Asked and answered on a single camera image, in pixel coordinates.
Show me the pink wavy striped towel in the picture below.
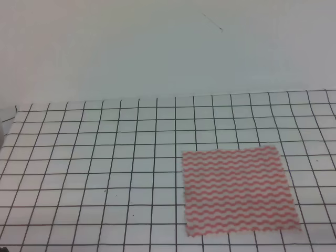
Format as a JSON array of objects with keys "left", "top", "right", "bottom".
[{"left": 182, "top": 145, "right": 301, "bottom": 237}]

